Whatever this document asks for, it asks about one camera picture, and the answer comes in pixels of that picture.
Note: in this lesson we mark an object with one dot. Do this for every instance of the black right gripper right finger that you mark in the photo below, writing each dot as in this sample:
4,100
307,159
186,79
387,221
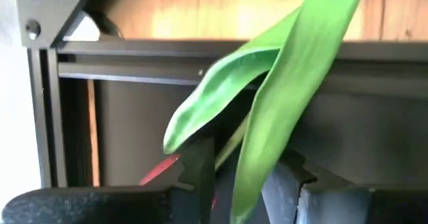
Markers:
334,207

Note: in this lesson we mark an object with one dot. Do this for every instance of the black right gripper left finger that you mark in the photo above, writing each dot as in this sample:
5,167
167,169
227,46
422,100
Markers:
100,207

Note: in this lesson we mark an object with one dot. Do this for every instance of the black table frame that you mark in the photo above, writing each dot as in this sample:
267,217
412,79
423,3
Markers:
50,16

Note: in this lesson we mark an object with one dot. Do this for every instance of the red artificial tulip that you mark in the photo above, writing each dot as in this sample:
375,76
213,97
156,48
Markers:
294,83

